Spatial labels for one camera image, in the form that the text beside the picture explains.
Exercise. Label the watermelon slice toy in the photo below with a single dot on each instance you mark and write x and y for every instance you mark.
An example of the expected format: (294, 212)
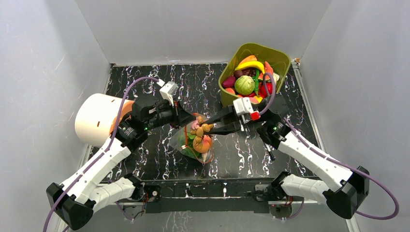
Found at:
(267, 69)

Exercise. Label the white orange cylinder roll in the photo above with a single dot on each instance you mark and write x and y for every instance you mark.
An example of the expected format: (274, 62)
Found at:
(96, 118)

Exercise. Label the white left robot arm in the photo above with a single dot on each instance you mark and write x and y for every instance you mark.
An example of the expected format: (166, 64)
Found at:
(117, 127)

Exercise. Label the orange pumpkin toy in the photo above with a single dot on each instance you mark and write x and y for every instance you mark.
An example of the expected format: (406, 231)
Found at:
(202, 144)

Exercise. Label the olive green plastic bin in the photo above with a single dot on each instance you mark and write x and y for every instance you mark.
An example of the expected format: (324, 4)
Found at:
(279, 61)

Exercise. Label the black white pen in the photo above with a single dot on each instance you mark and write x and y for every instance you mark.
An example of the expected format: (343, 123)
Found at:
(270, 152)

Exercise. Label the green chili pepper toy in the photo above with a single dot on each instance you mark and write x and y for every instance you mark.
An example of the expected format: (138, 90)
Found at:
(256, 82)

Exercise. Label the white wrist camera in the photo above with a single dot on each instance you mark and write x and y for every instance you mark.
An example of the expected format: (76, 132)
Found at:
(168, 90)
(244, 110)

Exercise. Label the red chili pepper toy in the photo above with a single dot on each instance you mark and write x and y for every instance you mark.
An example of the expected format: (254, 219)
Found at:
(251, 95)

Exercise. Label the pink sweet potato toy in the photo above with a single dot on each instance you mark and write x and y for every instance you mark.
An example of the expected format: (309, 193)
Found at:
(195, 125)

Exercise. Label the orange carrot toy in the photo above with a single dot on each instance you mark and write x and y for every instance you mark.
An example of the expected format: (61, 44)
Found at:
(248, 59)

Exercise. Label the dark red beet toy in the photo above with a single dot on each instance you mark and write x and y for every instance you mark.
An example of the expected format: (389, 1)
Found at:
(229, 82)

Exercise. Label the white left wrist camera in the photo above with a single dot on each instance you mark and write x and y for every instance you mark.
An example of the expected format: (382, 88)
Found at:
(168, 90)

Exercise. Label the green lettuce toy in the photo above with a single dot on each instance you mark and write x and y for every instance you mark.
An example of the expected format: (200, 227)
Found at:
(185, 144)

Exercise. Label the pink peach toy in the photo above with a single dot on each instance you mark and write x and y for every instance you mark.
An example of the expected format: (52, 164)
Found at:
(230, 90)

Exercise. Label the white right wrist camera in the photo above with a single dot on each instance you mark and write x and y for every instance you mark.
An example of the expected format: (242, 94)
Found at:
(244, 110)

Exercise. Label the clear zip top bag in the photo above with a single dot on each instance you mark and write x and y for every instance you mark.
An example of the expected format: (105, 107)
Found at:
(174, 141)

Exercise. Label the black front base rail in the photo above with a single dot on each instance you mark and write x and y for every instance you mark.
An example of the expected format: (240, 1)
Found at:
(212, 195)

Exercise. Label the yellow banana toy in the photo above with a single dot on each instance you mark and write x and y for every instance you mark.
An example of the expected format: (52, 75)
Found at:
(251, 64)

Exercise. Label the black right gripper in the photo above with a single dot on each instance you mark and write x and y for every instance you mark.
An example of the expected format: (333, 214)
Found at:
(237, 118)

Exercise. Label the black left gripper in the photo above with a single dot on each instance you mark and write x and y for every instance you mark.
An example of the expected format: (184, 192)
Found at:
(181, 118)

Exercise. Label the dark brown round toy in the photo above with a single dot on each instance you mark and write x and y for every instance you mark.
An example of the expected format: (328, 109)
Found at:
(237, 74)

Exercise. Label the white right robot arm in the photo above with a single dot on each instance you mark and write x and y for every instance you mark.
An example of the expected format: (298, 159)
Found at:
(342, 189)

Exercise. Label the green cabbage toy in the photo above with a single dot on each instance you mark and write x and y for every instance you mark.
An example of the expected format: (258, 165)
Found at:
(244, 85)

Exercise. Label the brown nuts cluster toy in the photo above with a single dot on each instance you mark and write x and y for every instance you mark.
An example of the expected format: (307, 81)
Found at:
(203, 127)

